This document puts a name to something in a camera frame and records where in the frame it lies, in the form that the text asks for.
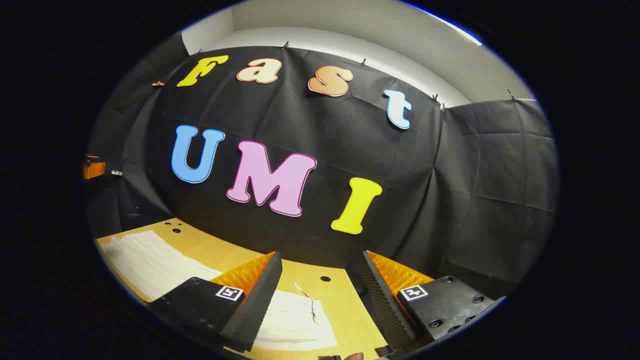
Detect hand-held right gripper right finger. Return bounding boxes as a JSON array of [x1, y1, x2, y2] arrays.
[[360, 250, 507, 353]]

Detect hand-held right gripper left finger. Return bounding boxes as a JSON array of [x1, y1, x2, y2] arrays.
[[147, 251, 284, 353]]

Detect black backdrop cloth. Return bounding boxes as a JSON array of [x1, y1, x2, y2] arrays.
[[85, 32, 560, 301]]

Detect white jeans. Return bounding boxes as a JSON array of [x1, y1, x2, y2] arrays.
[[100, 230, 339, 351]]

